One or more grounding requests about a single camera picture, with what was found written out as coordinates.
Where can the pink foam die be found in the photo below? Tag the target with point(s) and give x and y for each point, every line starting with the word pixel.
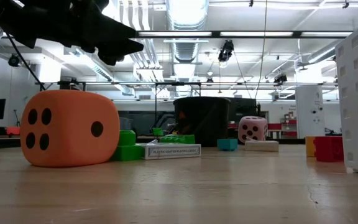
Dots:
pixel 253 124

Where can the red shelf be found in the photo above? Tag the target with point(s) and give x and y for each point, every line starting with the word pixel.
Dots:
pixel 286 126

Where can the teal hollow cube block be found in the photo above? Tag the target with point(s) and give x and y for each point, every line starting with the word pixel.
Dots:
pixel 227 145

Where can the silver ceiling duct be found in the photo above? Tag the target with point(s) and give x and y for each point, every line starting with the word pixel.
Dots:
pixel 186 18

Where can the white perforated basket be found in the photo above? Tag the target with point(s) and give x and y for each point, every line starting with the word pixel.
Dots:
pixel 356 124

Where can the short green building block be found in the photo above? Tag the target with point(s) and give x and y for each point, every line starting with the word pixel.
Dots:
pixel 127 152

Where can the small red block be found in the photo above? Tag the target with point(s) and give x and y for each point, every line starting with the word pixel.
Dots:
pixel 328 149

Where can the black storage case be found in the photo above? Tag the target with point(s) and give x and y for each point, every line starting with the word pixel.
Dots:
pixel 242 109

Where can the black jack-o-lantern bucket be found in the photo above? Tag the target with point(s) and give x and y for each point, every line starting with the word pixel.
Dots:
pixel 204 124

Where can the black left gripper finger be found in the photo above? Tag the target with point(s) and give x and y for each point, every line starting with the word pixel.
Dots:
pixel 120 51
pixel 107 31

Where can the black overhead camera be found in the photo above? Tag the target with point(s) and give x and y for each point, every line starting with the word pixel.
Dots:
pixel 227 49

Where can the small yellow block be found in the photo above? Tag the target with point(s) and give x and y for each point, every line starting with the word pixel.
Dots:
pixel 309 146

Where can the red background item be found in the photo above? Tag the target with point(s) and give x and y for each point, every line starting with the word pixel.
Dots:
pixel 12 130

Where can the white playing card box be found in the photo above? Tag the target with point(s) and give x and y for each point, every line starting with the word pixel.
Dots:
pixel 172 152

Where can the long green building block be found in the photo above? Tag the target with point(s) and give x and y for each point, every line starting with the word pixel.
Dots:
pixel 179 139

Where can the orange foam die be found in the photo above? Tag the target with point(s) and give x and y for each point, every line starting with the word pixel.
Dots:
pixel 70 137

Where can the black round ceiling fixture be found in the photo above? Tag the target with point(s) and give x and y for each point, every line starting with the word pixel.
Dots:
pixel 13 60

